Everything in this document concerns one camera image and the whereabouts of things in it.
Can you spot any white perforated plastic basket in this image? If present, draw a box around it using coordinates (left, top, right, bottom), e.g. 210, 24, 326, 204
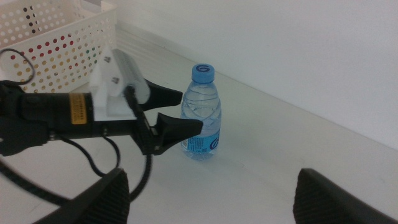
0, 0, 118, 94

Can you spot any black braided left camera cable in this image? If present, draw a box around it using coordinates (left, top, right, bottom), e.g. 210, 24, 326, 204
0, 154, 153, 206

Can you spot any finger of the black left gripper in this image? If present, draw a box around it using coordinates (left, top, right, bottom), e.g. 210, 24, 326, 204
141, 79, 183, 112
155, 112, 203, 147

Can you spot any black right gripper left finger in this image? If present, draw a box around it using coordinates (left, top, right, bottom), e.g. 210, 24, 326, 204
34, 167, 131, 224

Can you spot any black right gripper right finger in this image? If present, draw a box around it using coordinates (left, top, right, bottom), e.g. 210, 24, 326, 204
292, 167, 398, 224

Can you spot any clear water bottle blue cap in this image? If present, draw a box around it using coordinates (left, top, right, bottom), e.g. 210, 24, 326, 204
180, 63, 222, 162

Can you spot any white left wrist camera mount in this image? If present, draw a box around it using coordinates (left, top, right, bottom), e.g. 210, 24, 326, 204
88, 46, 152, 121

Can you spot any red cola can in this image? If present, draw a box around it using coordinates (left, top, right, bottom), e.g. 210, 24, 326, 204
11, 35, 77, 62

